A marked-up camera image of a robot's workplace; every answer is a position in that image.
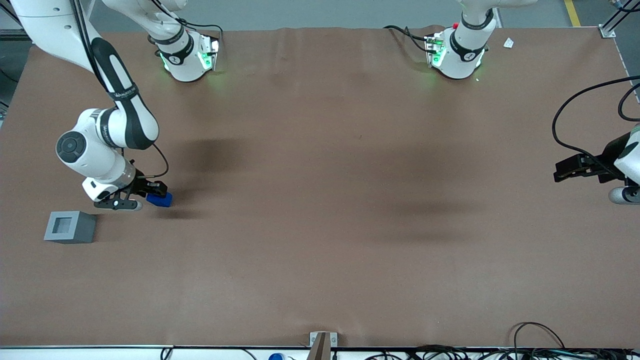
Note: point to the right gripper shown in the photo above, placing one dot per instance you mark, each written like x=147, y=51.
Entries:
x=143, y=186

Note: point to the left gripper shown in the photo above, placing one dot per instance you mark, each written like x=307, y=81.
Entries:
x=609, y=154

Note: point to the blue plastic part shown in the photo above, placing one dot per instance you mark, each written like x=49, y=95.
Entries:
x=161, y=201

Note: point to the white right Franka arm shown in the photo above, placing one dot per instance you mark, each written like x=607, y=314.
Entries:
x=125, y=115

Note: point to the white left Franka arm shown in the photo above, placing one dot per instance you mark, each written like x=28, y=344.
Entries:
x=462, y=57

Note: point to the gray square base block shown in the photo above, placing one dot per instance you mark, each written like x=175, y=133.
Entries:
x=75, y=227

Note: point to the small white paper scrap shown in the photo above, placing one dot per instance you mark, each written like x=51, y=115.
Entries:
x=508, y=43

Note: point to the yellow floor tape line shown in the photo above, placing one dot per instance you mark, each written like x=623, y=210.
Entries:
x=573, y=12

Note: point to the brown paper table cover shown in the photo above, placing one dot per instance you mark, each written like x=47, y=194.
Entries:
x=320, y=200

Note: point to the small blue round object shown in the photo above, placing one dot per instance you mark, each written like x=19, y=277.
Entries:
x=275, y=357

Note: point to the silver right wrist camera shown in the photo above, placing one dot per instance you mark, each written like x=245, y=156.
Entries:
x=120, y=204

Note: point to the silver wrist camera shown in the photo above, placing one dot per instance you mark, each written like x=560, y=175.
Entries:
x=622, y=195
x=120, y=204

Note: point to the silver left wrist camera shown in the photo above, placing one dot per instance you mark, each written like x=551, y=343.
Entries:
x=622, y=195

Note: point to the aluminium frame post with bracket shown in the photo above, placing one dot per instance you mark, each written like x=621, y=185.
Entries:
x=612, y=25

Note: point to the metal bracket with wooden post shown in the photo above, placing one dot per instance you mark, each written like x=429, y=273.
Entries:
x=322, y=342

